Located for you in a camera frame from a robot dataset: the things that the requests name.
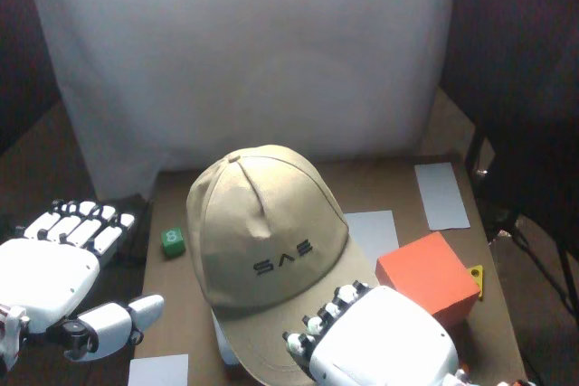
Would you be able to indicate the yellow triangle block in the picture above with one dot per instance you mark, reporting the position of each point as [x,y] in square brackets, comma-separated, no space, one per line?
[476,282]

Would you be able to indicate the white mannequin head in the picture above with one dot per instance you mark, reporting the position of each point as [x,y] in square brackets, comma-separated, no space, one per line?
[224,345]

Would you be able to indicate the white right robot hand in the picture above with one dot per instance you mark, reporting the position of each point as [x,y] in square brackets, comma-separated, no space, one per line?
[389,341]

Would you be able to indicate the beige baseball cap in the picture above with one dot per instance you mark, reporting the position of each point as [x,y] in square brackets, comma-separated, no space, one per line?
[271,205]

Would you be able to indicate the black stand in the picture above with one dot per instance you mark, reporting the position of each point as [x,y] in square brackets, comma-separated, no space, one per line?
[520,205]

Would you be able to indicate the white backdrop cloth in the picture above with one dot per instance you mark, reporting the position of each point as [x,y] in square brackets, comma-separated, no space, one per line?
[249,65]

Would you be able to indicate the large white paper sheet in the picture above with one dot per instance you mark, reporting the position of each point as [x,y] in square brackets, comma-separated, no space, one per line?
[373,237]

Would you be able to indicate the small white paper sheet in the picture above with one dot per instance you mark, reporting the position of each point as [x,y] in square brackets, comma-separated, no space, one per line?
[441,196]
[158,370]

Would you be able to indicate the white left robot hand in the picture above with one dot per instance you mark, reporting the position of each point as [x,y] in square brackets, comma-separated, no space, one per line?
[45,277]

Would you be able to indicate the green number cube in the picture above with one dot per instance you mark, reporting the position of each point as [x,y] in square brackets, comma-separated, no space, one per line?
[173,241]

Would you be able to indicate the orange box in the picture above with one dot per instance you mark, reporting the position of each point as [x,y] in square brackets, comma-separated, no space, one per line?
[429,273]

